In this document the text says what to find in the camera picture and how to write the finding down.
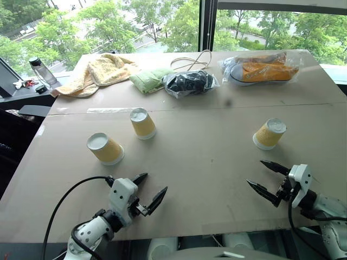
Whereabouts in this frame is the yellow ribbed paper cup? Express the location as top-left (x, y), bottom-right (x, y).
top-left (130, 107), bottom-right (157, 140)
top-left (252, 118), bottom-right (287, 151)
top-left (86, 132), bottom-right (125, 166)

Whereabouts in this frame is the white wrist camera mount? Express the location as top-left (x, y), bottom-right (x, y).
top-left (287, 163), bottom-right (312, 209)
top-left (108, 177), bottom-right (139, 226)

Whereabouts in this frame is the dark window frame post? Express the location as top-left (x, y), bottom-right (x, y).
top-left (198, 0), bottom-right (219, 53)

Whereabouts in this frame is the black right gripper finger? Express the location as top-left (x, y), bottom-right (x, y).
top-left (260, 160), bottom-right (291, 177)
top-left (246, 179), bottom-right (281, 209)

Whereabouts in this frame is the dark furniture beside table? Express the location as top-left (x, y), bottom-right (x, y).
top-left (0, 104), bottom-right (52, 200)

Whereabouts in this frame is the white rounded robot leg part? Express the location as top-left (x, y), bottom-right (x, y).
top-left (148, 236), bottom-right (180, 260)
top-left (223, 232), bottom-right (256, 250)

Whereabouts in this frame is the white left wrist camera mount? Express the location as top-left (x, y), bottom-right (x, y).
top-left (108, 177), bottom-right (139, 226)

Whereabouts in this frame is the clear water bottle black cap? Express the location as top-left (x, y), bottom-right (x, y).
top-left (28, 56), bottom-right (59, 86)

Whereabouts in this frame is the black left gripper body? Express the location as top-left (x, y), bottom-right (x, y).
top-left (129, 198), bottom-right (150, 217)

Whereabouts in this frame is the beige cord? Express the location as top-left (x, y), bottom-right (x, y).
top-left (170, 49), bottom-right (213, 72)

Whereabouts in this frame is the folded light green cloth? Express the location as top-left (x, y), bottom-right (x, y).
top-left (128, 67), bottom-right (175, 95)

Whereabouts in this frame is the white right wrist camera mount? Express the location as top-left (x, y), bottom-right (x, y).
top-left (287, 163), bottom-right (312, 209)

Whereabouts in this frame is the orange canvas shoe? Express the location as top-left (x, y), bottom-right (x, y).
top-left (229, 62), bottom-right (299, 83)
top-left (235, 53), bottom-right (288, 66)

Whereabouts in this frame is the black item in clear bag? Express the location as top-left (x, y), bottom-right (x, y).
top-left (161, 69), bottom-right (221, 99)

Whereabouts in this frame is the pale yellow towel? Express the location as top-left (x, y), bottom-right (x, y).
top-left (50, 53), bottom-right (141, 98)

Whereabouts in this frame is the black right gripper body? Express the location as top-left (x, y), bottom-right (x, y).
top-left (276, 175), bottom-right (295, 203)

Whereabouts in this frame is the red and white key bunch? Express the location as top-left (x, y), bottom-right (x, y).
top-left (13, 77), bottom-right (37, 90)

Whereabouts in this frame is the clear plastic shoe bag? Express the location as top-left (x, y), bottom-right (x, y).
top-left (217, 50), bottom-right (301, 88)

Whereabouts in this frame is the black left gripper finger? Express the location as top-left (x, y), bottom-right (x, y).
top-left (132, 172), bottom-right (149, 186)
top-left (144, 186), bottom-right (169, 217)

